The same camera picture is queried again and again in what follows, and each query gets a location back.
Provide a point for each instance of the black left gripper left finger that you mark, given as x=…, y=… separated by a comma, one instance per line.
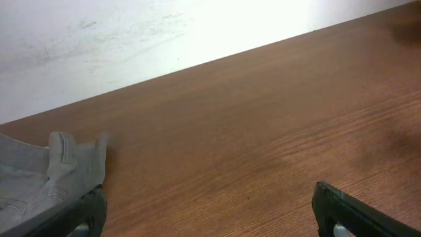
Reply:
x=82, y=215

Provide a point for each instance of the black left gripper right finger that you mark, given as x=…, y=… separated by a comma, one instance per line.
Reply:
x=339, y=214

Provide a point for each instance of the folded grey shorts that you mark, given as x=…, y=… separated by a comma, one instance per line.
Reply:
x=34, y=178

